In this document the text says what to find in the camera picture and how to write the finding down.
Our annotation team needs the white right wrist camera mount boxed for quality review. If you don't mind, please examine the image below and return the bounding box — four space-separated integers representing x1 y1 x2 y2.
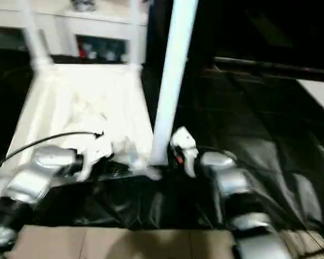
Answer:
169 126 200 179

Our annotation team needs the black bar with red light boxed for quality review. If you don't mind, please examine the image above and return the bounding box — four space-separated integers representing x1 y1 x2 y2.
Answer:
213 56 324 81

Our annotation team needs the white cabinet with glass doors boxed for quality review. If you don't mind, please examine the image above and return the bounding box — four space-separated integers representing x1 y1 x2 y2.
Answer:
0 0 150 65

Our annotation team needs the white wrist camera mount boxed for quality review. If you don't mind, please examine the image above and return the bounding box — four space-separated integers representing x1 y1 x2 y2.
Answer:
169 126 200 179
77 131 116 182

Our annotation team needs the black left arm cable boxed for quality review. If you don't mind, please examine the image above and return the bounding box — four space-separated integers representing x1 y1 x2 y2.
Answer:
0 131 105 174

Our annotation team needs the black mat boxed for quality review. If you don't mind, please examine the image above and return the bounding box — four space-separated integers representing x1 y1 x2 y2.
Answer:
0 48 324 231

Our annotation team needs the white plastic table top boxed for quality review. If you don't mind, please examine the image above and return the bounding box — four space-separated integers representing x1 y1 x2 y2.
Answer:
0 63 163 201

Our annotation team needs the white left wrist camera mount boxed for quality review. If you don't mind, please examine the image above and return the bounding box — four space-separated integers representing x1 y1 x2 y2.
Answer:
77 131 116 182

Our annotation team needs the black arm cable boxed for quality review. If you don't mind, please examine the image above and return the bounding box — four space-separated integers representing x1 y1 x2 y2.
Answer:
194 145 324 259
0 131 105 174

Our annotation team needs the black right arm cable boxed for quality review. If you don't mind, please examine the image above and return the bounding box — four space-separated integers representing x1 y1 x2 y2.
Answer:
194 145 324 259

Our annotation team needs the dark object on cabinet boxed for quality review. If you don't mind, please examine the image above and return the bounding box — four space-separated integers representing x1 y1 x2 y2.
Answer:
72 0 97 12

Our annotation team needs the flat white board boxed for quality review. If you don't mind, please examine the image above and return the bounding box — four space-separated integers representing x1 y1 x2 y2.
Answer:
296 79 324 122

